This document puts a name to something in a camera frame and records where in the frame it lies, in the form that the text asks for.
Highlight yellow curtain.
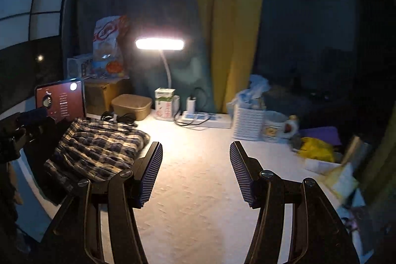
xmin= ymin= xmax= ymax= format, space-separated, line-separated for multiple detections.
xmin=187 ymin=0 xmax=265 ymax=114

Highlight white blue power strip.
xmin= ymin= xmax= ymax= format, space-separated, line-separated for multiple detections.
xmin=181 ymin=111 xmax=232 ymax=129

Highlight teal curtain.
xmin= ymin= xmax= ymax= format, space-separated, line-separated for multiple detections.
xmin=63 ymin=0 xmax=217 ymax=114

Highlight light blue plastic bag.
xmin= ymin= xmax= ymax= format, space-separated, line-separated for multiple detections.
xmin=227 ymin=75 xmax=271 ymax=111

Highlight white desk lamp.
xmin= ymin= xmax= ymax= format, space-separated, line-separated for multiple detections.
xmin=135 ymin=38 xmax=186 ymax=120

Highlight purple cloth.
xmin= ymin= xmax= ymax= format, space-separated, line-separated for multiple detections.
xmin=298 ymin=126 xmax=342 ymax=147

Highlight bundled black cable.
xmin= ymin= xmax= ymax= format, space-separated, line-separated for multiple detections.
xmin=100 ymin=111 xmax=138 ymax=127

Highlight white printed mug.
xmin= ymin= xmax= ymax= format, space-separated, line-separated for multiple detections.
xmin=263 ymin=111 xmax=300 ymax=144

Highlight yellow plastic bag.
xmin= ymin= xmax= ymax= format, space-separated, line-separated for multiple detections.
xmin=297 ymin=137 xmax=336 ymax=163

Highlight small white printed box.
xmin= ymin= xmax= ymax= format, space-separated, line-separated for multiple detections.
xmin=67 ymin=54 xmax=95 ymax=80

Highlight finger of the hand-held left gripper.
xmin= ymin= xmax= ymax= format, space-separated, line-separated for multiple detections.
xmin=17 ymin=107 xmax=59 ymax=144

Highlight brown cardboard box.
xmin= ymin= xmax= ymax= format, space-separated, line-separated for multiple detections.
xmin=83 ymin=78 xmax=132 ymax=116

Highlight dark tablet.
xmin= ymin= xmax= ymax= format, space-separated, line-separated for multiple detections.
xmin=35 ymin=78 xmax=87 ymax=123

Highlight brown lidded food container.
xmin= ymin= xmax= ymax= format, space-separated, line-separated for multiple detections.
xmin=111 ymin=94 xmax=153 ymax=121

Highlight white charger with black cable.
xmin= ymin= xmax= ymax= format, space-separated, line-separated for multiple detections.
xmin=174 ymin=87 xmax=214 ymax=126

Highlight white perforated basket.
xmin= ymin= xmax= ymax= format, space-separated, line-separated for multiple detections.
xmin=232 ymin=103 xmax=267 ymax=141

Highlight pile of papers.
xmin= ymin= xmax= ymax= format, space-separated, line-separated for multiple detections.
xmin=305 ymin=136 xmax=373 ymax=199

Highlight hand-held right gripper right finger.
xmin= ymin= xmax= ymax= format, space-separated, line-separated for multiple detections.
xmin=229 ymin=141 xmax=361 ymax=264

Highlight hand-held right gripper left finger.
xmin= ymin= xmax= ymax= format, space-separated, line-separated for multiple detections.
xmin=39 ymin=141 xmax=163 ymax=264

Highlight green white milk carton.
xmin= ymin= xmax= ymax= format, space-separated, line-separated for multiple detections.
xmin=154 ymin=88 xmax=175 ymax=121

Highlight blue orange snack bag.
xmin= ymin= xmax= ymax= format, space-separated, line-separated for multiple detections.
xmin=92 ymin=15 xmax=130 ymax=79

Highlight blue cream plaid pants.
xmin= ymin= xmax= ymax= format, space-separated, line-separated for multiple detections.
xmin=43 ymin=117 xmax=151 ymax=193

